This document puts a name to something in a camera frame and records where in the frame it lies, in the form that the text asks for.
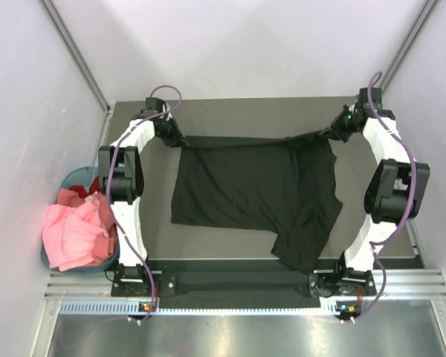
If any black t shirt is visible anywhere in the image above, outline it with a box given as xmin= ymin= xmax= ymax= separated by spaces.
xmin=171 ymin=132 xmax=343 ymax=274

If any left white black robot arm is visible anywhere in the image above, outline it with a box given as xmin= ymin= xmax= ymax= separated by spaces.
xmin=97 ymin=97 xmax=189 ymax=298

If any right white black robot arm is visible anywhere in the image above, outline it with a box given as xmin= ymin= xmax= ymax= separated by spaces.
xmin=311 ymin=87 xmax=430 ymax=298

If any teal plastic basket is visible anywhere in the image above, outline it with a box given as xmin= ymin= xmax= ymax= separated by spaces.
xmin=40 ymin=167 xmax=120 ymax=274

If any red t shirt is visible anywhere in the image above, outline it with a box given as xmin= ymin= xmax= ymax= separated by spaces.
xmin=68 ymin=176 xmax=100 ymax=199

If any pink t shirt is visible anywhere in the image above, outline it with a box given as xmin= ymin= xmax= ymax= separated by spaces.
xmin=42 ymin=188 xmax=118 ymax=271

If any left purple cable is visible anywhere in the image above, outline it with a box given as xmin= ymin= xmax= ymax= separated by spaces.
xmin=109 ymin=84 xmax=183 ymax=323

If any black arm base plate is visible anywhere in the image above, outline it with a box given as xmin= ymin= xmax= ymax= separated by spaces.
xmin=111 ymin=259 xmax=376 ymax=309

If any grey slotted cable duct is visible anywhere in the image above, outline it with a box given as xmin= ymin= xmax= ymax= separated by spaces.
xmin=59 ymin=300 xmax=361 ymax=317

